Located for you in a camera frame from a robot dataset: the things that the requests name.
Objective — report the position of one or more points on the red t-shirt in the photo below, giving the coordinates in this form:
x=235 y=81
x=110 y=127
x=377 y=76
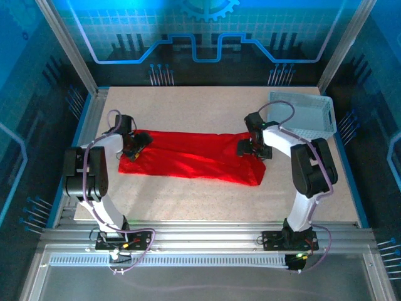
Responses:
x=194 y=156

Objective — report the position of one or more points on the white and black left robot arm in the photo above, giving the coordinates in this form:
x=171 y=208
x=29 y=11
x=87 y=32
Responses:
x=91 y=175

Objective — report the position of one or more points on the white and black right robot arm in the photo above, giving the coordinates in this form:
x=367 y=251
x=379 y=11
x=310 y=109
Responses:
x=313 y=169

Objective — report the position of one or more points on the blue table side trim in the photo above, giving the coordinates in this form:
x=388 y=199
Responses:
x=81 y=125

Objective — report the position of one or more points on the pale perforated plastic basket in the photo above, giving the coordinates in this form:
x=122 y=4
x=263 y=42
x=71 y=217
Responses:
x=300 y=109

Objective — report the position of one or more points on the black controller box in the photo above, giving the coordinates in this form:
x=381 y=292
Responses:
x=294 y=263

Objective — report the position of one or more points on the grey metal panel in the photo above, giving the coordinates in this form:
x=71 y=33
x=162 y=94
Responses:
x=203 y=282

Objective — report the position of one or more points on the aluminium table side rail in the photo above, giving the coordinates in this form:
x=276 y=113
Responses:
x=92 y=125

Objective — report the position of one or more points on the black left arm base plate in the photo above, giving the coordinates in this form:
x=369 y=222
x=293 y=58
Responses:
x=141 y=239

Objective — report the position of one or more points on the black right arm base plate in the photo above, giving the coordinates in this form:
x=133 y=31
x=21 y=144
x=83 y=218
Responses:
x=271 y=240

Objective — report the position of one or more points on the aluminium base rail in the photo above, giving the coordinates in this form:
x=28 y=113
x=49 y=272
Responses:
x=203 y=235

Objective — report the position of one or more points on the aluminium frame post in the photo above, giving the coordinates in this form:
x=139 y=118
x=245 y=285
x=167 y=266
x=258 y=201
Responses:
x=67 y=47
x=344 y=44

